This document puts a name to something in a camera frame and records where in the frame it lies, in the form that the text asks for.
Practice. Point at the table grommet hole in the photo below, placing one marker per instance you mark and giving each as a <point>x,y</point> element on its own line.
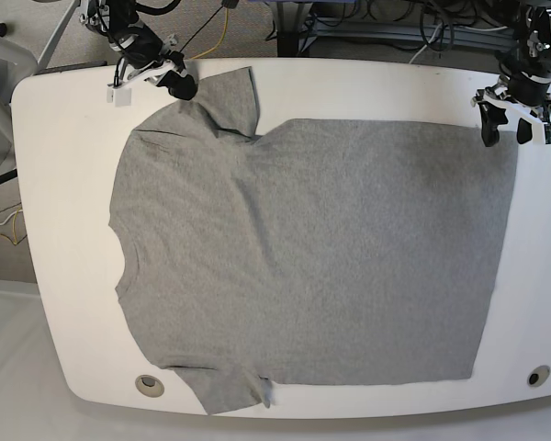
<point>149,386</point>
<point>538,376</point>

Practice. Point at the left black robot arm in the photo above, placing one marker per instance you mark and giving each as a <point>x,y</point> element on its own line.
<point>532,30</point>

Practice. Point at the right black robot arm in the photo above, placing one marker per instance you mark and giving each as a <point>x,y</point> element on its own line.
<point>114,15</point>

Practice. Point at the right table grommet hole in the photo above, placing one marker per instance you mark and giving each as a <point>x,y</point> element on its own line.
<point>538,376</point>

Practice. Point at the grey T-shirt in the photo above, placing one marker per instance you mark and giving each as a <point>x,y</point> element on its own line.
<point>324,252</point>

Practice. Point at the aluminium extrusion frame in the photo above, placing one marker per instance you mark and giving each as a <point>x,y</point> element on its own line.
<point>484,39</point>

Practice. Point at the left table grommet hole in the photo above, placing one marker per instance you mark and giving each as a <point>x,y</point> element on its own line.
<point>149,386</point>

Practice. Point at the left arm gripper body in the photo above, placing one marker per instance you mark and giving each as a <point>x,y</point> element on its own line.
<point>521,93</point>

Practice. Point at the black table leg post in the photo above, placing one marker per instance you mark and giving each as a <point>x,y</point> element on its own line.
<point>291,30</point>

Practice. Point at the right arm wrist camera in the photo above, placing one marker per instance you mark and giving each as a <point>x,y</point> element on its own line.
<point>119,97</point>

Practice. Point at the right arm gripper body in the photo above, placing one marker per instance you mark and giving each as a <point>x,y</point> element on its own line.
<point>143,55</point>

